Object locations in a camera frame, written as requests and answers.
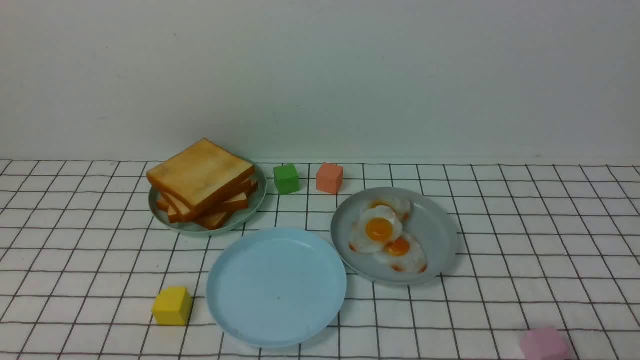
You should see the light blue centre plate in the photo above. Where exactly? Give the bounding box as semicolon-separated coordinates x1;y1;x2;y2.
205;227;347;349

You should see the grey-blue egg plate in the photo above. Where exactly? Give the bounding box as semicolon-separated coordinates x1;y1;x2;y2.
330;187;459;286

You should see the green bread plate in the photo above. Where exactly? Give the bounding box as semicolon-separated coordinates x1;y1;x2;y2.
148;162;267;237

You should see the fried egg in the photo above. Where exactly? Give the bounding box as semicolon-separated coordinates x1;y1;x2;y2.
373;232;428;274
365;196;412;223
349;205;403;255

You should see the yellow cube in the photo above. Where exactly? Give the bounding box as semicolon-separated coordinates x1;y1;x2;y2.
151;286;194;327

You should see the orange cube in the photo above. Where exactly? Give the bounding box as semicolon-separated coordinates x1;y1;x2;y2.
316;162;345;195

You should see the pink cube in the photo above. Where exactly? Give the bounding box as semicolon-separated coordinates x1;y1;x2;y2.
519;327;570;360

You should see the white checkered tablecloth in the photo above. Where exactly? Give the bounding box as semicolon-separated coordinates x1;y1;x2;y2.
0;159;640;360

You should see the green cube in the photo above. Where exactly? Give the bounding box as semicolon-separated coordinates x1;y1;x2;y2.
273;163;301;195

